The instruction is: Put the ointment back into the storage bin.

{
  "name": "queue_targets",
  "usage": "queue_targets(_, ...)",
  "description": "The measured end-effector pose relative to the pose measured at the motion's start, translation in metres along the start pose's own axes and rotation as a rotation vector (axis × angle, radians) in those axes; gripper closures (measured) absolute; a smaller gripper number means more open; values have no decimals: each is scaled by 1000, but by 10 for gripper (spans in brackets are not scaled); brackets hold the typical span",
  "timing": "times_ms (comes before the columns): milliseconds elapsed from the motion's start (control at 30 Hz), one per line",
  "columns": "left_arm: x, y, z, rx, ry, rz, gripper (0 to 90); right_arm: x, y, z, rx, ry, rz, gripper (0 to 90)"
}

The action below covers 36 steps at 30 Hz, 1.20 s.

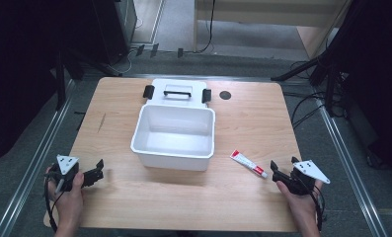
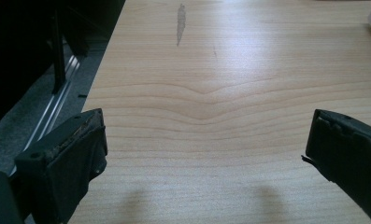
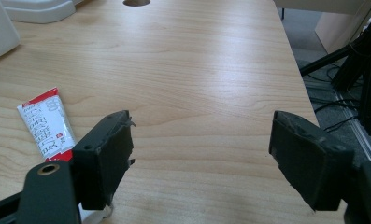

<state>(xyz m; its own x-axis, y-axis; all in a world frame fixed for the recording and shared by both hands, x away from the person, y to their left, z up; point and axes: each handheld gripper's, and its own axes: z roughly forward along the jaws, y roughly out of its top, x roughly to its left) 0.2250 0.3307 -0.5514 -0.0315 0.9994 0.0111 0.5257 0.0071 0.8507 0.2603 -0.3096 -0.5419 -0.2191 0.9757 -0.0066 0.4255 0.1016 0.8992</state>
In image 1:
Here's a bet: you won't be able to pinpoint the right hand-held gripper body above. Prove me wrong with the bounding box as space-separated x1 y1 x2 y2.
289 159 332 197

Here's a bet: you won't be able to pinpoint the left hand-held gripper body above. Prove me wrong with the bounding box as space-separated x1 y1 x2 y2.
47 154 83 194

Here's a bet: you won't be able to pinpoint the white and red ointment tube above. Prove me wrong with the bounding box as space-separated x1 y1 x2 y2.
229 149 270 180

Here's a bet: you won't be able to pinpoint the white plastic box with lid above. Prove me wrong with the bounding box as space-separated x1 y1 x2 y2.
129 78 217 173

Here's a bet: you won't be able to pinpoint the person's right hand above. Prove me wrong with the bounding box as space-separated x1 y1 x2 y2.
275 179 324 229

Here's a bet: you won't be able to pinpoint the person's left hand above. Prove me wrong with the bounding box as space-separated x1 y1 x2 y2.
44 166 86 229

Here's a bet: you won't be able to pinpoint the black metal stand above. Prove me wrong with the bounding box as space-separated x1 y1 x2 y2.
54 48 86 112

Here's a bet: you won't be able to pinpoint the black tripod stand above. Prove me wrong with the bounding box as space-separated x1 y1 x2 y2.
271 0 375 118

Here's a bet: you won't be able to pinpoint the dark curtain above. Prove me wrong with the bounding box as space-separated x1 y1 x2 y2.
328 0 392 179
0 0 101 169

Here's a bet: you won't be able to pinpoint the black cabinet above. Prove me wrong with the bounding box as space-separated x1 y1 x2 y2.
93 0 138 66

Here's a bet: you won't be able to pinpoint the metal floor rail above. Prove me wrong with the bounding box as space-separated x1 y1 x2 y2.
311 87 389 237
0 78 77 237

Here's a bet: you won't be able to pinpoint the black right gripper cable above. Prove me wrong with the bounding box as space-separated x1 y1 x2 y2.
298 179 327 232

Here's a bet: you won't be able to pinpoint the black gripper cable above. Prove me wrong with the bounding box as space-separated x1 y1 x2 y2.
43 170 66 233
298 179 327 232

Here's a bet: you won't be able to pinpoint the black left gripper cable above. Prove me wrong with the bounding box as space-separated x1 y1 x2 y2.
43 170 66 233

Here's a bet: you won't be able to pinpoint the black floor cables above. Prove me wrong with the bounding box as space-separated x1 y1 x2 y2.
281 58 330 130

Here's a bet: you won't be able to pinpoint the white floor cable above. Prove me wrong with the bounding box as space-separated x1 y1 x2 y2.
110 48 134 75

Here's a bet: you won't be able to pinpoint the black hanging cable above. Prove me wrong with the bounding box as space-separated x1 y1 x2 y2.
196 0 216 54

